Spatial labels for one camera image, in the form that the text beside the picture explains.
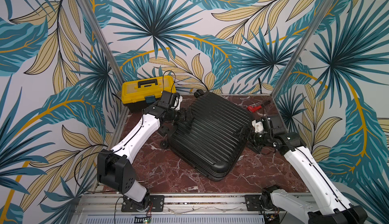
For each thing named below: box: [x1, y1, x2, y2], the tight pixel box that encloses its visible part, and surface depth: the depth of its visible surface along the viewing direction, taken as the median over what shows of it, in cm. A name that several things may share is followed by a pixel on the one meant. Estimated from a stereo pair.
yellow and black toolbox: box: [121, 76, 177, 113], surface depth 102 cm
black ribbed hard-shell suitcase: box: [167, 89, 253, 182], surface depth 74 cm
